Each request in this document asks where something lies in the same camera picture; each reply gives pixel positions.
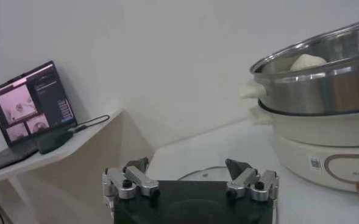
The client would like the white steamed baozi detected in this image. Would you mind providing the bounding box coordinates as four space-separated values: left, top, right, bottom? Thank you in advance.
290 54 328 72

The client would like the white electric cooker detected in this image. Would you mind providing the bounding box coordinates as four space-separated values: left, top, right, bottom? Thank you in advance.
248 100 359 202

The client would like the white side desk with mouse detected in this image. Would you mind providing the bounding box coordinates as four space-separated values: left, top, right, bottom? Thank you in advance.
0 108 124 224

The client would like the stainless steel steamer basket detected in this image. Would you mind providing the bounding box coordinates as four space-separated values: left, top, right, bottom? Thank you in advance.
239 18 359 116

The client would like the black computer mouse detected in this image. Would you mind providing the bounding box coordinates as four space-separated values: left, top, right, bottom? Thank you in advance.
36 130 74 155

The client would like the black looped hub cable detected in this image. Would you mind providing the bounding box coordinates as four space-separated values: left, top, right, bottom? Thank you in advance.
69 114 111 133

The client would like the glass lid with cream handle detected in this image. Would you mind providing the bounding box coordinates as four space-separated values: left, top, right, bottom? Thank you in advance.
177 166 234 182

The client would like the black laptop with dark screen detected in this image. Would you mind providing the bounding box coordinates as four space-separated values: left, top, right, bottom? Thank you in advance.
0 60 78 175

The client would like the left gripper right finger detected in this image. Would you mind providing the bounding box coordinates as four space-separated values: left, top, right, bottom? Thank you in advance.
224 158 280 203

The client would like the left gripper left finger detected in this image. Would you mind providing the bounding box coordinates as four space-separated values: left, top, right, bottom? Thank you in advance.
102 156 161 201

